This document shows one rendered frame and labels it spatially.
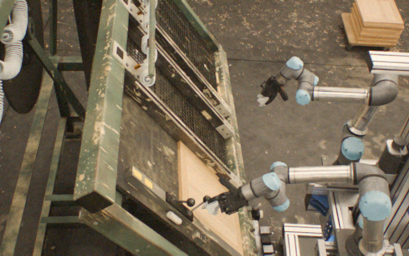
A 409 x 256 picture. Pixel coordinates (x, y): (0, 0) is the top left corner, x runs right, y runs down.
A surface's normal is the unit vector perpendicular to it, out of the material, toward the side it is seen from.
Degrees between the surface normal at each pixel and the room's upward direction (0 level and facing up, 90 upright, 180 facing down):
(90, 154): 35
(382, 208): 83
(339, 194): 0
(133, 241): 90
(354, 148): 7
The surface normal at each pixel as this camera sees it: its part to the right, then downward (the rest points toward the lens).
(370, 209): -0.19, 0.60
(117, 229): 0.06, 0.72
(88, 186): -0.54, -0.56
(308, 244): 0.04, -0.69
